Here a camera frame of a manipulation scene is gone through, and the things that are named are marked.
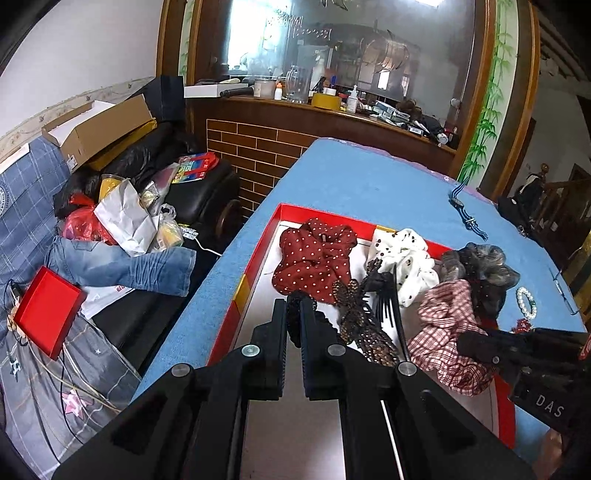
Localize brown butterfly hair clip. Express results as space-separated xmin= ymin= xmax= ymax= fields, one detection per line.
xmin=331 ymin=278 xmax=400 ymax=367

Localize glass jug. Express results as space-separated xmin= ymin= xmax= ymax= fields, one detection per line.
xmin=285 ymin=65 xmax=311 ymax=104

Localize wooden brick-pattern counter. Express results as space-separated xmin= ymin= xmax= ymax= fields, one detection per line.
xmin=187 ymin=95 xmax=462 ymax=217

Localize blue plaid blanket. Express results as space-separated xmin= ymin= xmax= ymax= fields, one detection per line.
xmin=0 ymin=136 xmax=70 ymax=296

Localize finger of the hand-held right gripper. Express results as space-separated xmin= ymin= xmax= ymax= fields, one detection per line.
xmin=457 ymin=330 xmax=521 ymax=371
xmin=486 ymin=327 xmax=588 ymax=357

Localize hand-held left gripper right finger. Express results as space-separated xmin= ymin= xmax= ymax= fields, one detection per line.
xmin=299 ymin=299 xmax=539 ymax=480

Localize green bamboo wall painting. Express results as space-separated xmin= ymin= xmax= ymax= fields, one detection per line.
xmin=457 ymin=0 xmax=518 ymax=190

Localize black leather sofa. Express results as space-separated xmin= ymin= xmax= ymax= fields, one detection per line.
xmin=81 ymin=122 xmax=241 ymax=374

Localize blue jeans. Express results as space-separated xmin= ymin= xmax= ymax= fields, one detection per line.
xmin=46 ymin=235 xmax=197 ymax=297

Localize blue striped strap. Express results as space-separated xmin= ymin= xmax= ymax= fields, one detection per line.
xmin=448 ymin=178 xmax=489 ymax=241

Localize black box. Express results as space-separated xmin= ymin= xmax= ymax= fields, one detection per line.
xmin=143 ymin=76 xmax=185 ymax=123

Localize black braided hair tie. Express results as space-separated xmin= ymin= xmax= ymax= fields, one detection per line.
xmin=286 ymin=291 xmax=342 ymax=349

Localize yellow plastic bag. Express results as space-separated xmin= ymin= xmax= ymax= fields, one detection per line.
xmin=154 ymin=203 xmax=184 ymax=252

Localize grey star print blanket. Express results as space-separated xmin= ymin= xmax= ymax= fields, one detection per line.
xmin=0 ymin=295 xmax=141 ymax=478

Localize white polka dot scrunchie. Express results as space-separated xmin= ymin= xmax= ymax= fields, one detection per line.
xmin=367 ymin=227 xmax=440 ymax=309

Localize black grey organza scrunchie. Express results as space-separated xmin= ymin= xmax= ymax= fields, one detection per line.
xmin=438 ymin=242 xmax=522 ymax=319

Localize person's right hand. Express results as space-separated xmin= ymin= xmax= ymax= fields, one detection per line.
xmin=536 ymin=429 xmax=564 ymax=480

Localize red jewelry box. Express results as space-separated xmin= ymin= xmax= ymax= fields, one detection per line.
xmin=208 ymin=202 xmax=518 ymax=450

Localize flat white box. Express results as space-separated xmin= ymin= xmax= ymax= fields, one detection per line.
xmin=184 ymin=83 xmax=223 ymax=99

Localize clutter pile on counter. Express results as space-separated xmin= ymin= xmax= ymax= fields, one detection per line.
xmin=369 ymin=97 xmax=460 ymax=148

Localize white paper bag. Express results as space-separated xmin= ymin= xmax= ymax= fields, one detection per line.
xmin=95 ymin=179 xmax=160 ymax=257

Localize wooden stair railing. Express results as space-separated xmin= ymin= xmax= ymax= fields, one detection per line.
xmin=538 ymin=161 xmax=591 ymax=278

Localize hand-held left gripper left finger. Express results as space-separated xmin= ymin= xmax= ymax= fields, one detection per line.
xmin=51 ymin=299 xmax=289 ymax=480

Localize red plastic bag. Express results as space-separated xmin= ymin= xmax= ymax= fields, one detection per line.
xmin=62 ymin=194 xmax=118 ymax=245

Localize black plastic bag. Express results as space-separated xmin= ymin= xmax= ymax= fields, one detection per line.
xmin=53 ymin=122 xmax=185 ymax=217

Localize pearl bracelet with green bead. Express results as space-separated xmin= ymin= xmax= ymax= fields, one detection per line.
xmin=515 ymin=286 xmax=539 ymax=320

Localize black hair comb clip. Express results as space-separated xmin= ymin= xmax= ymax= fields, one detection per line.
xmin=360 ymin=258 xmax=409 ymax=361

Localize red plaid scrunchie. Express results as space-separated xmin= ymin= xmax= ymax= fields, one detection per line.
xmin=407 ymin=279 xmax=499 ymax=397

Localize clear eyeglasses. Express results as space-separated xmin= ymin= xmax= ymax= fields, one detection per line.
xmin=551 ymin=270 xmax=585 ymax=317

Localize red polka dot scrunchie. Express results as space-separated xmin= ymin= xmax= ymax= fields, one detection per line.
xmin=271 ymin=218 xmax=358 ymax=305

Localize cardboard box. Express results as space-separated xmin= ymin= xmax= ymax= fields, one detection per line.
xmin=41 ymin=95 xmax=158 ymax=171

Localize colourful printed packet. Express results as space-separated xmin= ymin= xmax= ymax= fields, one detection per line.
xmin=171 ymin=152 xmax=220 ymax=185

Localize red box lid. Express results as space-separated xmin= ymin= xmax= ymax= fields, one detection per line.
xmin=13 ymin=265 xmax=88 ymax=361

